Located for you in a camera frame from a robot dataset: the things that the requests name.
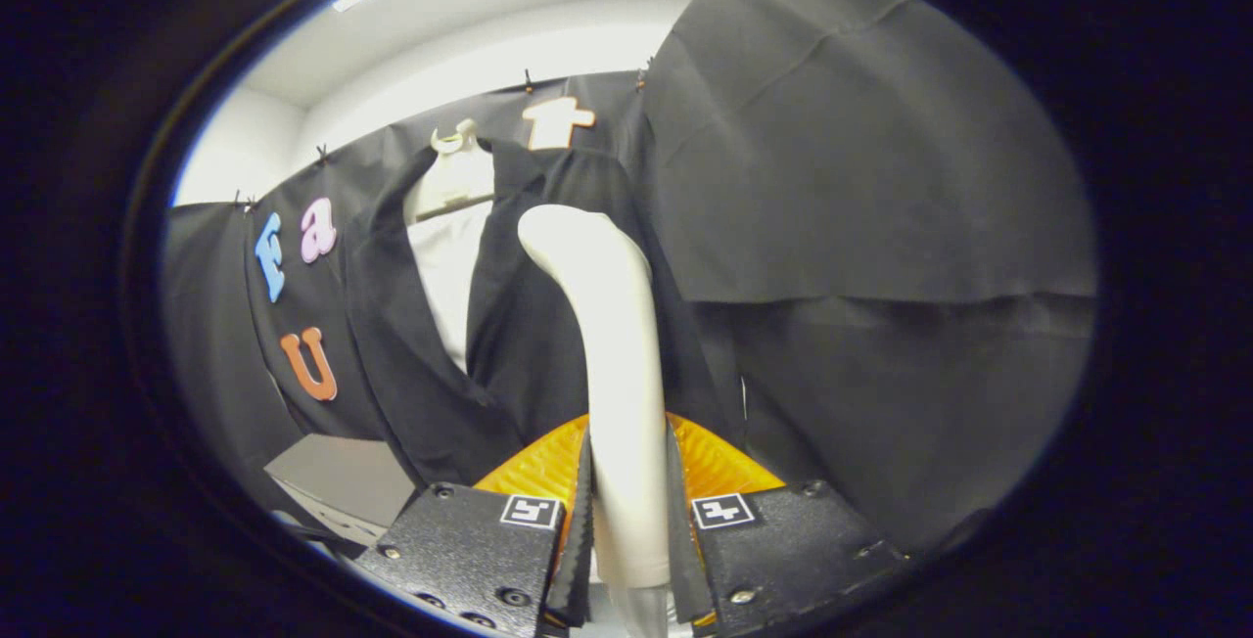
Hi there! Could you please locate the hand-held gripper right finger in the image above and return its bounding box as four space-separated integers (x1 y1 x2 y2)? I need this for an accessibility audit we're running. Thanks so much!
666 413 906 638

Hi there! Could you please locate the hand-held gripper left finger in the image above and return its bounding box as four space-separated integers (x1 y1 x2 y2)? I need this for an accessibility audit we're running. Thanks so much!
354 413 596 638

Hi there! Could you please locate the white garment steamer head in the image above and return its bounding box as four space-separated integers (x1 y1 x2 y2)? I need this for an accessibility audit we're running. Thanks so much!
517 205 673 590

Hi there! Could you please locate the black jacket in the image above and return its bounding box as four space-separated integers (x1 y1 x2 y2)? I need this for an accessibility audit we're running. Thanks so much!
343 137 745 487

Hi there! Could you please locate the grey drawer cabinet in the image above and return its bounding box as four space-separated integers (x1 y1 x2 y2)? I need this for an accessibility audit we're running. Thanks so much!
264 434 417 546

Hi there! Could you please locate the white mannequin torso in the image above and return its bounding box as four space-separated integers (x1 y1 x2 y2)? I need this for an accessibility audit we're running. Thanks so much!
403 119 495 375

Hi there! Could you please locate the black backdrop cloth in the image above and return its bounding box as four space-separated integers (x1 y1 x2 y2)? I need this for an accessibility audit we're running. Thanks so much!
162 0 1097 551

